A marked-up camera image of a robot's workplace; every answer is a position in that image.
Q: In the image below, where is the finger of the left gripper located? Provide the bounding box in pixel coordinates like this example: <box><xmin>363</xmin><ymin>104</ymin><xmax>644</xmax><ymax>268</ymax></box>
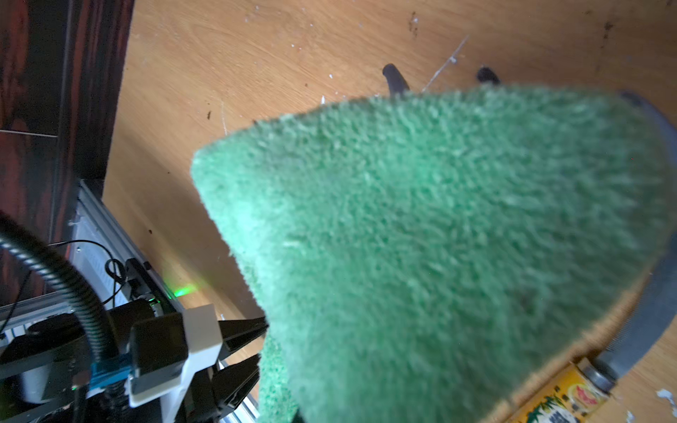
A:
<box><xmin>218</xmin><ymin>317</ymin><xmax>268</xmax><ymax>361</ymax></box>
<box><xmin>175</xmin><ymin>354</ymin><xmax>260</xmax><ymax>422</ymax></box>

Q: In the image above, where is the green and black rag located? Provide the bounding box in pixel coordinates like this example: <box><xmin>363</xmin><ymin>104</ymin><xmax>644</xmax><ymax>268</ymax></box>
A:
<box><xmin>191</xmin><ymin>85</ymin><xmax>676</xmax><ymax>422</ymax></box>

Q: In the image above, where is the small sickle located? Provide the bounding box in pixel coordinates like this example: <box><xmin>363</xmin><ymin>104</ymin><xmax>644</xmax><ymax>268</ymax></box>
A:
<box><xmin>504</xmin><ymin>89</ymin><xmax>677</xmax><ymax>423</ymax></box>
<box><xmin>382</xmin><ymin>63</ymin><xmax>410</xmax><ymax>96</ymax></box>
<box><xmin>476</xmin><ymin>66</ymin><xmax>501</xmax><ymax>86</ymax></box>

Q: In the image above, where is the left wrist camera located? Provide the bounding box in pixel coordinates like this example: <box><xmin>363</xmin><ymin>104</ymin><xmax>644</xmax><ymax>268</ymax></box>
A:
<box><xmin>89</xmin><ymin>304</ymin><xmax>224</xmax><ymax>409</ymax></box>

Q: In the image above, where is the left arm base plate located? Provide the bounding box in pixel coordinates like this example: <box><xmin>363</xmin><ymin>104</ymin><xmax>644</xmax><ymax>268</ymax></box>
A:
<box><xmin>103</xmin><ymin>258</ymin><xmax>184</xmax><ymax>317</ymax></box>

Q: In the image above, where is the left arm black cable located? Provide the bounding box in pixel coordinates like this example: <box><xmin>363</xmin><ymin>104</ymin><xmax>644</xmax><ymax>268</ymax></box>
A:
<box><xmin>0</xmin><ymin>210</ymin><xmax>120</xmax><ymax>423</ymax></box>

